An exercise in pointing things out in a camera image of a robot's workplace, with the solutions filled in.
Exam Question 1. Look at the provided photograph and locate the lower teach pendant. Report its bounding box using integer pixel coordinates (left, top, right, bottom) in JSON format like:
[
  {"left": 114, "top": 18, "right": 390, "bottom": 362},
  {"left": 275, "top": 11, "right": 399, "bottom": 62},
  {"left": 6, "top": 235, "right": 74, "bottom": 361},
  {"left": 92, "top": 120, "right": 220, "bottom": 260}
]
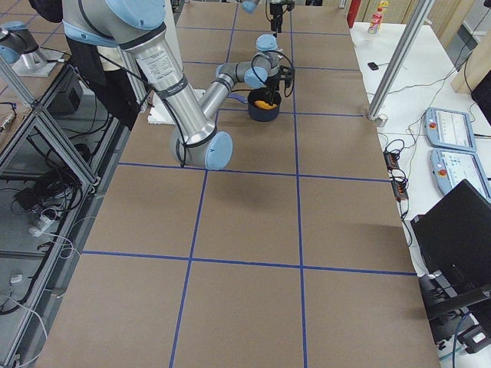
[{"left": 430, "top": 148, "right": 490, "bottom": 200}]

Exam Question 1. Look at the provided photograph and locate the black laptop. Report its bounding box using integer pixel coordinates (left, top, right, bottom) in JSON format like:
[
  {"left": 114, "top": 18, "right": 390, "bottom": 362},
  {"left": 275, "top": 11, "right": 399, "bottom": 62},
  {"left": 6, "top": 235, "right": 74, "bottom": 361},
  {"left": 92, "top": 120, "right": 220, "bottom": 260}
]
[{"left": 410, "top": 179, "right": 490, "bottom": 294}]

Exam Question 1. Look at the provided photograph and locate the grey robot arm corn side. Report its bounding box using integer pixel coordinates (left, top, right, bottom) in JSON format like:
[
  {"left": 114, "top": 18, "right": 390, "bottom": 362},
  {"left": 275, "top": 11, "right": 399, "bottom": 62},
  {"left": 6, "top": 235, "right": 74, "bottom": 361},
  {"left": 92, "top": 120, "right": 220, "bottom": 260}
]
[{"left": 62, "top": 1, "right": 295, "bottom": 170}]

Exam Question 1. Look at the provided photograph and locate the upper teach pendant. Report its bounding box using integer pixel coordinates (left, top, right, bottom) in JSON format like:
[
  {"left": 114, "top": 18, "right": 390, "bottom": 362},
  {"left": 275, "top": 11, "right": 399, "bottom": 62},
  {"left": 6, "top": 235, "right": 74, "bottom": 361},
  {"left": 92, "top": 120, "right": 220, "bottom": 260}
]
[{"left": 422, "top": 107, "right": 477, "bottom": 153}]

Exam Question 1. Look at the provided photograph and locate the yellow corn cob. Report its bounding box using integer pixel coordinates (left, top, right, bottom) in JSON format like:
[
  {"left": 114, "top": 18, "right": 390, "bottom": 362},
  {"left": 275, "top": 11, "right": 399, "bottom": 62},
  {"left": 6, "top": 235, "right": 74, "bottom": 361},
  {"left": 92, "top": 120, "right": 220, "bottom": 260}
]
[{"left": 253, "top": 100, "right": 278, "bottom": 110}]

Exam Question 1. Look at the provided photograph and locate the teach pendant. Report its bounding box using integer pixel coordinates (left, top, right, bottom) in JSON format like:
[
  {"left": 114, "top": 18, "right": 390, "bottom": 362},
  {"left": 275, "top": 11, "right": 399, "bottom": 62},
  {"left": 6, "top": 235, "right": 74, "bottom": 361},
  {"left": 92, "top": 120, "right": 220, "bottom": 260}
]
[
  {"left": 430, "top": 148, "right": 490, "bottom": 200},
  {"left": 422, "top": 107, "right": 477, "bottom": 153}
]

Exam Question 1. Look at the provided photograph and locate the black gripper corn side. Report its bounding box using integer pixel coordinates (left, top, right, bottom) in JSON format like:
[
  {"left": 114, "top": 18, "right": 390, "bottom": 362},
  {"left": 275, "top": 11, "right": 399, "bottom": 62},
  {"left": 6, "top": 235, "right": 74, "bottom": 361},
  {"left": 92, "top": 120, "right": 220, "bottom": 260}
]
[{"left": 266, "top": 65, "right": 295, "bottom": 107}]

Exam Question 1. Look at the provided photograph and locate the small black device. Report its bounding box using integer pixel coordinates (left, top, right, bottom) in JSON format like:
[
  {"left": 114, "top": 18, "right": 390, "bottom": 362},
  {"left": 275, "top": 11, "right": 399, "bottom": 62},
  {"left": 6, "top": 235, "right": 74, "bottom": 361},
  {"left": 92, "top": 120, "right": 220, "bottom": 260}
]
[{"left": 367, "top": 62, "right": 379, "bottom": 71}]

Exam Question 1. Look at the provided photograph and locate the black monitor stand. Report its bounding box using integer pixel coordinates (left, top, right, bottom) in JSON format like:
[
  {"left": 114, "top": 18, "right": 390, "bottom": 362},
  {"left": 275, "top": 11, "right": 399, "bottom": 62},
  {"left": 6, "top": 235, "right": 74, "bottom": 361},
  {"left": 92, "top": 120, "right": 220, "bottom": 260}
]
[{"left": 418, "top": 274, "right": 490, "bottom": 353}]

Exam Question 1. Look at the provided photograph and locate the dark blue saucepan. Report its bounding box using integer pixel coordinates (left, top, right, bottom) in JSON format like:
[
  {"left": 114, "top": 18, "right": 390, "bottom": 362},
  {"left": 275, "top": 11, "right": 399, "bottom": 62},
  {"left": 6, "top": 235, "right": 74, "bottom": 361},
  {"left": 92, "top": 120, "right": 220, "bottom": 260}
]
[{"left": 228, "top": 87, "right": 282, "bottom": 122}]

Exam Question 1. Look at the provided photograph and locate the aluminium frame post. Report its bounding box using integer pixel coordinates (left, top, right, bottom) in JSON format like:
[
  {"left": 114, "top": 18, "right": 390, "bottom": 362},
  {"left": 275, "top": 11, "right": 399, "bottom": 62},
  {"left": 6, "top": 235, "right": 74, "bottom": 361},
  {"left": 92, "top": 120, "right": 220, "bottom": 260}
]
[{"left": 367, "top": 0, "right": 435, "bottom": 127}]

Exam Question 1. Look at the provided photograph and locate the aluminium frame cart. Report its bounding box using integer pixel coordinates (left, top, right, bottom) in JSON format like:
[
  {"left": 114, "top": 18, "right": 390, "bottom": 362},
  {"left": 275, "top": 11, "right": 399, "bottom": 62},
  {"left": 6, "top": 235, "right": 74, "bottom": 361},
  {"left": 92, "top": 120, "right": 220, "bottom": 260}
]
[{"left": 1, "top": 62, "right": 128, "bottom": 367}]

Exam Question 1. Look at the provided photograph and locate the black power strip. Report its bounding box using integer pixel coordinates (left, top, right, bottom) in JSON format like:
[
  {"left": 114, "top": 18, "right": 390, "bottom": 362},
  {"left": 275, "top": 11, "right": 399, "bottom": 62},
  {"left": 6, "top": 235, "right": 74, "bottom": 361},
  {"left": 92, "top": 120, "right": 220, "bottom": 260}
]
[{"left": 384, "top": 150, "right": 409, "bottom": 202}]

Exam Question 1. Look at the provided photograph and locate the drink bottle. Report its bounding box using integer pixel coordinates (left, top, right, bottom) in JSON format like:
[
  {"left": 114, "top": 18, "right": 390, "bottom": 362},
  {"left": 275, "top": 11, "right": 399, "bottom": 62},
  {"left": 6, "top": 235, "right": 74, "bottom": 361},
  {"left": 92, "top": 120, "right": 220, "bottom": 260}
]
[{"left": 367, "top": 1, "right": 389, "bottom": 35}]

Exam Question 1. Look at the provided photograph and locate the black gripper lid side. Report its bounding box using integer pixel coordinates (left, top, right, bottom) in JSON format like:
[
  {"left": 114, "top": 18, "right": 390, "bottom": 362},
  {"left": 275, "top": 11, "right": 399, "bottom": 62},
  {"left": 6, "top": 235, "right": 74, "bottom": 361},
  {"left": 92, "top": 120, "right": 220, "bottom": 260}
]
[{"left": 269, "top": 0, "right": 295, "bottom": 38}]

